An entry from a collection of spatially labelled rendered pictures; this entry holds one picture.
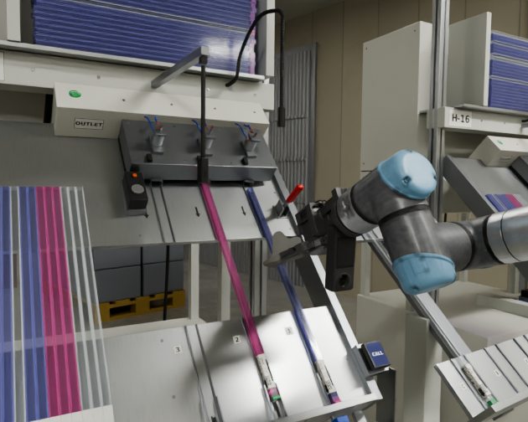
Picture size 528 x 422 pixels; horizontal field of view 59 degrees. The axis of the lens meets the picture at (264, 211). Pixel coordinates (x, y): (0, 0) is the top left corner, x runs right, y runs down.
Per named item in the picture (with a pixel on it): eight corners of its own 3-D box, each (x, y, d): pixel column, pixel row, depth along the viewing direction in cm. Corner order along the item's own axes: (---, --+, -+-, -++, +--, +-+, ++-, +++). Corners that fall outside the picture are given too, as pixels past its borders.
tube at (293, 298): (338, 404, 82) (341, 402, 81) (331, 406, 81) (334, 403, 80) (251, 191, 110) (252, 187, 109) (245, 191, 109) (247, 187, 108)
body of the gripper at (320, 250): (325, 215, 89) (362, 187, 79) (337, 257, 86) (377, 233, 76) (291, 216, 85) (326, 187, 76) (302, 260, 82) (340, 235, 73)
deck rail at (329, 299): (365, 409, 89) (383, 398, 85) (358, 412, 88) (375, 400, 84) (254, 150, 128) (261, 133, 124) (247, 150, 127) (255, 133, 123)
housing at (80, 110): (251, 162, 126) (270, 123, 116) (53, 156, 102) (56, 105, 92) (242, 142, 130) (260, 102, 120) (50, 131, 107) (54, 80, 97)
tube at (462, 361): (494, 407, 82) (499, 403, 81) (490, 409, 81) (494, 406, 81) (349, 206, 111) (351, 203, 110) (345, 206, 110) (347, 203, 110)
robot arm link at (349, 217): (395, 223, 73) (354, 225, 69) (377, 234, 77) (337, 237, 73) (380, 182, 76) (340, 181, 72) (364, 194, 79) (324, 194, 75)
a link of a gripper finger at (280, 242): (259, 241, 89) (301, 225, 86) (266, 270, 87) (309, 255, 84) (251, 239, 87) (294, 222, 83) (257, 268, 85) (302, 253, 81)
